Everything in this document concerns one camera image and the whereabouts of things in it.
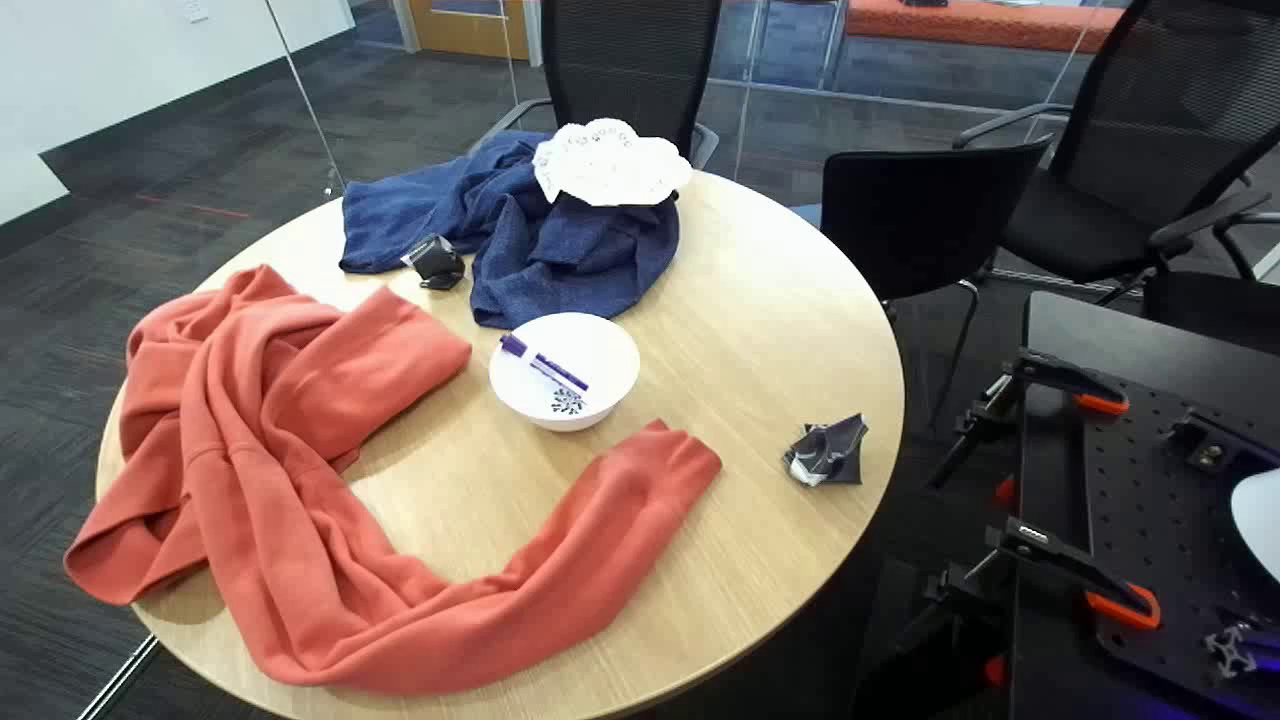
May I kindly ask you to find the purple Expo marker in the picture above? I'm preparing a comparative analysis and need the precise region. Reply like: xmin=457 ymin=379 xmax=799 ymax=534
xmin=497 ymin=330 xmax=591 ymax=398

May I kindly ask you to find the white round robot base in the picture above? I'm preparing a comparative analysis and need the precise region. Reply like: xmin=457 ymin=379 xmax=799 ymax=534
xmin=1224 ymin=462 xmax=1280 ymax=586

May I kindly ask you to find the white bowl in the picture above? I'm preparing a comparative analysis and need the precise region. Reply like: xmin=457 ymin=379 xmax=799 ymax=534
xmin=486 ymin=308 xmax=646 ymax=434

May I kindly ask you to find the navy blue cloth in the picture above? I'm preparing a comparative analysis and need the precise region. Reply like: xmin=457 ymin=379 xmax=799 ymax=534
xmin=337 ymin=129 xmax=683 ymax=330

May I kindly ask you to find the white lace cloth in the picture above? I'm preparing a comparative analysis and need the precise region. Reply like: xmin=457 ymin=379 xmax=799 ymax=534
xmin=530 ymin=116 xmax=695 ymax=213

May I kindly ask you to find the black and silver clip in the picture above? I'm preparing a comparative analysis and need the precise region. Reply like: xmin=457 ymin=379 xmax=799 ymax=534
xmin=779 ymin=407 xmax=873 ymax=492

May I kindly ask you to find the black mesh office chair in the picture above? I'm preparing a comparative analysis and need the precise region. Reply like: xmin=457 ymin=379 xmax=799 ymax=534
xmin=470 ymin=0 xmax=725 ymax=170

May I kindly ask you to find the black armless chair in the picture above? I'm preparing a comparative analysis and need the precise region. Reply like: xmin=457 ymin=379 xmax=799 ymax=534
xmin=815 ymin=135 xmax=1051 ymax=443

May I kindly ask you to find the wooden door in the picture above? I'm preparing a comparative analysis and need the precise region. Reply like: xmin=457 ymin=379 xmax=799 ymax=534
xmin=406 ymin=0 xmax=537 ymax=64

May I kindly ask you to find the orange fleece cloth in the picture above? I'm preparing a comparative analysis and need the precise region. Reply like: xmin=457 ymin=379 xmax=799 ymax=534
xmin=59 ymin=258 xmax=725 ymax=701

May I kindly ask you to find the thin metal stand leg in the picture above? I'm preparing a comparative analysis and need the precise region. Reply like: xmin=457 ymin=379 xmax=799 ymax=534
xmin=255 ymin=0 xmax=344 ymax=201

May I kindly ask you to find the orange upholstered bench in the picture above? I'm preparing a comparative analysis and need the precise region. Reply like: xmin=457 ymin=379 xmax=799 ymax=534
xmin=844 ymin=0 xmax=1130 ymax=56

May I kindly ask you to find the black perforated mounting table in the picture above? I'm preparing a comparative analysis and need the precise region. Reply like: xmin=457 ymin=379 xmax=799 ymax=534
xmin=1008 ymin=288 xmax=1280 ymax=720

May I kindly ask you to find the black mounting block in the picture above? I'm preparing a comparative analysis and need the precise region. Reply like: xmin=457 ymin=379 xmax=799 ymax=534
xmin=1170 ymin=413 xmax=1244 ymax=470

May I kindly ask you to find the large black office chair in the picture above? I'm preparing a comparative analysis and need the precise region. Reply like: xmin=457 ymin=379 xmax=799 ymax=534
xmin=951 ymin=0 xmax=1280 ymax=315

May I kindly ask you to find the black clamp orange handle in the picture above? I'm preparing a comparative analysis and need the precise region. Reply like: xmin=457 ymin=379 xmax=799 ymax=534
xmin=915 ymin=516 xmax=1170 ymax=645
xmin=928 ymin=348 xmax=1135 ymax=492

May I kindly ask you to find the white wall board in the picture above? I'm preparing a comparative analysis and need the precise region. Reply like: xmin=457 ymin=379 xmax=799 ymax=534
xmin=0 ymin=0 xmax=362 ymax=227

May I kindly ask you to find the small metal bracket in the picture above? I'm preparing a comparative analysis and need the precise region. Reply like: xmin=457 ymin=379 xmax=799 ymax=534
xmin=1206 ymin=615 xmax=1266 ymax=678

